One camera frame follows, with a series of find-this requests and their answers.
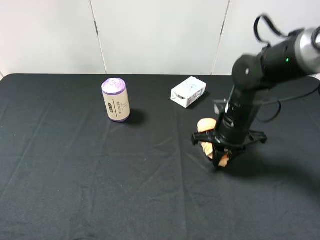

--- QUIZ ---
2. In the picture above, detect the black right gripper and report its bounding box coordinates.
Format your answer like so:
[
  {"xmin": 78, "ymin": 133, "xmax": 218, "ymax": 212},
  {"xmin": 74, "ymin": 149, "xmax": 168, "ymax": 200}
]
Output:
[{"xmin": 191, "ymin": 118, "xmax": 267, "ymax": 170}]

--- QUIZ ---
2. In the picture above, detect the ridged spiral bread loaf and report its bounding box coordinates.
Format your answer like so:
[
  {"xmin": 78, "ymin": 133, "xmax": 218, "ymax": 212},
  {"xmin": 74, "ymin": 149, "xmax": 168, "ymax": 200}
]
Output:
[{"xmin": 197, "ymin": 118, "xmax": 230, "ymax": 168}]

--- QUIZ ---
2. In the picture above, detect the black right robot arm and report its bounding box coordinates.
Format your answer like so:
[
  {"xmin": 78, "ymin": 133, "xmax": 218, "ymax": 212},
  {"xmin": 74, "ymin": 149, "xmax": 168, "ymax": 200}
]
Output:
[{"xmin": 191, "ymin": 28, "xmax": 320, "ymax": 169}]

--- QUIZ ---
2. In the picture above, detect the white milk carton box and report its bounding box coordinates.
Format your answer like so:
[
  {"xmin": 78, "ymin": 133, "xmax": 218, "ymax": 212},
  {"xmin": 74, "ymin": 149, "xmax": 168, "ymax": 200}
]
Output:
[{"xmin": 170, "ymin": 76, "xmax": 207, "ymax": 109}]

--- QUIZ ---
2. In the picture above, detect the purple trash bag roll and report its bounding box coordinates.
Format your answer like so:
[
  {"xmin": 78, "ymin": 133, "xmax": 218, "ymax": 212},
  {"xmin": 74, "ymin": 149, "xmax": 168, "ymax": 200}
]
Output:
[{"xmin": 101, "ymin": 78, "xmax": 131, "ymax": 122}]

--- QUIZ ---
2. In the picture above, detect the black tablecloth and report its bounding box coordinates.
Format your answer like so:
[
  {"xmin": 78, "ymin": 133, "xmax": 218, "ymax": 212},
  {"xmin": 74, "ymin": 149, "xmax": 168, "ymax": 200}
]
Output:
[{"xmin": 0, "ymin": 74, "xmax": 320, "ymax": 240}]

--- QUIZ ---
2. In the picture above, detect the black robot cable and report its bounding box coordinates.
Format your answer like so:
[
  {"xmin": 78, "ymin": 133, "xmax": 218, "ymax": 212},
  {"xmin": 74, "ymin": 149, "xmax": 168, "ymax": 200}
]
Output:
[{"xmin": 253, "ymin": 14, "xmax": 320, "ymax": 123}]

